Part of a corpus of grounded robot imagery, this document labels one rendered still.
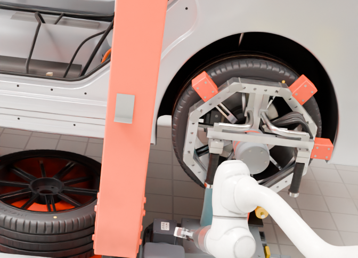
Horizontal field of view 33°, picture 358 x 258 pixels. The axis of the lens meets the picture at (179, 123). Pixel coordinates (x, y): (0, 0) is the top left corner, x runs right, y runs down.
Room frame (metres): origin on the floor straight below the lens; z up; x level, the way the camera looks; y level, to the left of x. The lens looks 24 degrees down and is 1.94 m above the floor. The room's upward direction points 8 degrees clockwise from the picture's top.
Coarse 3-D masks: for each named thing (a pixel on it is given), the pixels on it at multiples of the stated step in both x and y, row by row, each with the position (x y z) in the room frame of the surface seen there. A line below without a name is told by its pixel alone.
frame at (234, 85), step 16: (240, 80) 2.31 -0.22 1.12; (256, 80) 2.35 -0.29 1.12; (224, 96) 2.29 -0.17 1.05; (288, 96) 2.30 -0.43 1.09; (192, 112) 2.28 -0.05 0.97; (304, 112) 2.31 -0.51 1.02; (192, 128) 2.28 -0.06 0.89; (192, 144) 2.28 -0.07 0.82; (192, 160) 2.28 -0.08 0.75; (288, 176) 2.31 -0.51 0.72
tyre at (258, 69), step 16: (208, 64) 2.49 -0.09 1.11; (224, 64) 2.41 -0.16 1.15; (240, 64) 2.38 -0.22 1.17; (256, 64) 2.39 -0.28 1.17; (272, 64) 2.42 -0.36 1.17; (288, 64) 2.56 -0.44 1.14; (224, 80) 2.37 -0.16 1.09; (272, 80) 2.39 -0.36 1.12; (288, 80) 2.39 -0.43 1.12; (176, 96) 2.51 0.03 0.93; (192, 96) 2.36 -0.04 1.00; (176, 112) 2.37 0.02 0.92; (176, 128) 2.36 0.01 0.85; (320, 128) 2.41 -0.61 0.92; (176, 144) 2.36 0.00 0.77; (192, 176) 2.37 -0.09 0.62
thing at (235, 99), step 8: (232, 96) 2.50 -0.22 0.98; (240, 96) 2.50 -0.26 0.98; (248, 96) 2.50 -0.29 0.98; (232, 104) 2.50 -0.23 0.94; (240, 104) 2.50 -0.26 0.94; (272, 104) 2.51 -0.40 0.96; (240, 112) 2.47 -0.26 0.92; (272, 112) 2.51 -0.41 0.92; (224, 120) 2.50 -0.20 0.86; (264, 128) 2.51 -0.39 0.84; (232, 144) 2.50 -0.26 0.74
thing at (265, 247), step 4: (180, 224) 2.66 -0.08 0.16; (260, 232) 2.69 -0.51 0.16; (260, 236) 2.68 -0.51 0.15; (264, 236) 2.65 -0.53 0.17; (180, 240) 2.54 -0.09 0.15; (264, 240) 2.61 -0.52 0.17; (180, 244) 2.51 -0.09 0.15; (264, 244) 2.59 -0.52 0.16; (264, 248) 2.55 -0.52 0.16; (268, 248) 2.53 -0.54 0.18; (264, 252) 2.53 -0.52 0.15; (268, 252) 2.50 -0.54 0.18; (268, 256) 2.48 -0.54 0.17
